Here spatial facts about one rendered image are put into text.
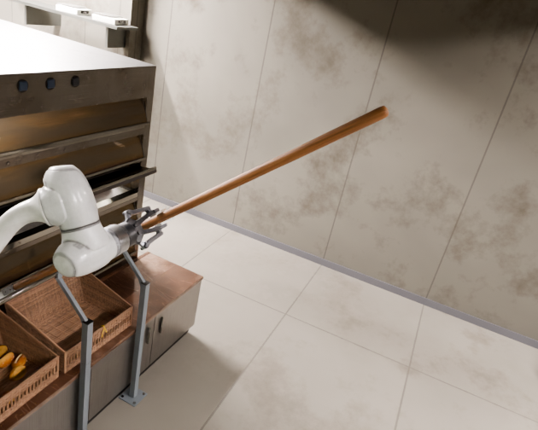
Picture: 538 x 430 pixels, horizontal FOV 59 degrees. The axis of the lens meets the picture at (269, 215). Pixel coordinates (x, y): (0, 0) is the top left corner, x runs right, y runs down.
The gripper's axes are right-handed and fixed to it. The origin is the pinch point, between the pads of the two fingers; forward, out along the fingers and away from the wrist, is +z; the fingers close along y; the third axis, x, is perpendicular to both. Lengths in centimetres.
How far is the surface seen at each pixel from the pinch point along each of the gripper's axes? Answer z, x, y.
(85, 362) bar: 38, -130, 54
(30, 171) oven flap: 55, -119, -52
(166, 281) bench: 145, -155, 46
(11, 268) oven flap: 42, -154, -10
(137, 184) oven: 149, -142, -29
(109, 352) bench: 65, -144, 61
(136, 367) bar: 87, -157, 84
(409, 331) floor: 308, -56, 207
